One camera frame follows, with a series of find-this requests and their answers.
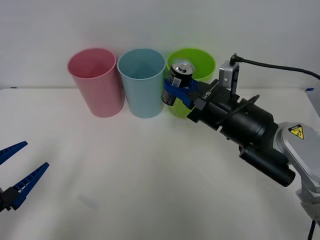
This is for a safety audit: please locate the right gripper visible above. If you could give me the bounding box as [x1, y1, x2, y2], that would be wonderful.
[163, 79, 241, 131]

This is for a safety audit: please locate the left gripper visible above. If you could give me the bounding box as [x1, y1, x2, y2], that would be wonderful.
[0, 141, 50, 214]

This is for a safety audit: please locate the black drink can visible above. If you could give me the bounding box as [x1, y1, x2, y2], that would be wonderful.
[160, 62, 196, 106]

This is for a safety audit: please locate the green plastic bin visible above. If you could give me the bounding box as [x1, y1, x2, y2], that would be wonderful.
[166, 47, 216, 119]

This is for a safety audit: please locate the pale blue plastic bin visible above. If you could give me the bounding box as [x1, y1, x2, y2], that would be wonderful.
[116, 48, 167, 119]

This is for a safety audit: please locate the pink plastic bin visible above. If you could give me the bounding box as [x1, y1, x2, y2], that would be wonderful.
[66, 47, 125, 119]

